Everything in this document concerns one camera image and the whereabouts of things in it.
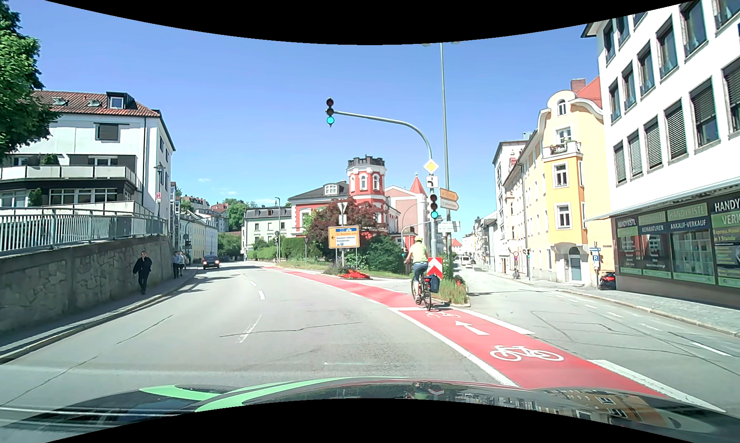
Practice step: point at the yellow direction sign board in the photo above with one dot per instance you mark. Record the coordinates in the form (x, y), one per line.
(344, 237)

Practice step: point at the red-leaved tree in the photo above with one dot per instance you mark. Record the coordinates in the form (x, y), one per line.
(339, 221)

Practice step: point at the red building with tower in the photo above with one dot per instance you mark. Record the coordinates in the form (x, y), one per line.
(370, 191)

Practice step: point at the green bush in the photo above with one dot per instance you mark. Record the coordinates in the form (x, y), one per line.
(383, 255)

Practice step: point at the red flower bed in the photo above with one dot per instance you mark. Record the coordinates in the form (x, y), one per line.
(355, 274)

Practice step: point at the person on bicycle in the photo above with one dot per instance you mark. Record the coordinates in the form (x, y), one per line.
(420, 271)

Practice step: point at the red white chevron sign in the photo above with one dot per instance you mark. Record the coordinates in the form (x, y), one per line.
(434, 267)

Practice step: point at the green hedge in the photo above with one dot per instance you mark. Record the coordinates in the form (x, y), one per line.
(283, 248)

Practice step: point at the white house with grey roof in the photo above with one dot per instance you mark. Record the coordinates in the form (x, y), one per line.
(266, 224)

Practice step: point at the white vehicle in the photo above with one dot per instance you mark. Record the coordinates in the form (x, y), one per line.
(466, 260)

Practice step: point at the planted traffic island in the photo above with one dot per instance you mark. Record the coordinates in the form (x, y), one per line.
(453, 290)

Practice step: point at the grey asphalt road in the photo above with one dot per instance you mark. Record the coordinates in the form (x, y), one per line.
(296, 307)

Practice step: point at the green trees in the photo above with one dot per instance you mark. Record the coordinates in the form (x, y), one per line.
(237, 215)

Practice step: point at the row of pale buildings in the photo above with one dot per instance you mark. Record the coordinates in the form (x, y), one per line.
(505, 209)

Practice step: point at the road markings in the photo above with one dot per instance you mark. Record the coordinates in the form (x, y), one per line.
(250, 329)

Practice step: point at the dark car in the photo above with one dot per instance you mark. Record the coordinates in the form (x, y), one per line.
(211, 262)

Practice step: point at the car's own bonnet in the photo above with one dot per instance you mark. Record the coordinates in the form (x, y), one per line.
(357, 394)

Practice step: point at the red cycle lane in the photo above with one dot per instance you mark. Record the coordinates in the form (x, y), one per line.
(505, 344)

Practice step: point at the group of people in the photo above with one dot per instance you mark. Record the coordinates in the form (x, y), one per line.
(178, 263)

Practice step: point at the yellow building with balcony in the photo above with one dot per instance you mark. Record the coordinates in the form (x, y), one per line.
(570, 184)

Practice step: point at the white building with red roof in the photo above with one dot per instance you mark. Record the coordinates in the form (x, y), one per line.
(93, 154)

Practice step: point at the grey pavement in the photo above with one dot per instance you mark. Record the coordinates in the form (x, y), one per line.
(68, 323)

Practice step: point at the grey metal railing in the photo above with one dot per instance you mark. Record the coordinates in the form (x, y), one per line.
(49, 227)

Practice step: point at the white building with shop front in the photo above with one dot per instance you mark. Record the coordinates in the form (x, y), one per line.
(684, 154)

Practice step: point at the large green tree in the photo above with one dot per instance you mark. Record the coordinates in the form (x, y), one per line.
(3, 92)

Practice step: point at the tall lamp post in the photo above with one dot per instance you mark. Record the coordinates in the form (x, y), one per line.
(444, 135)

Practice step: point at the road sign on post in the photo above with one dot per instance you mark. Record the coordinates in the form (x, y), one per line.
(594, 261)

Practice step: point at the grey stone wall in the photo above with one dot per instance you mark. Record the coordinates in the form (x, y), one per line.
(68, 283)

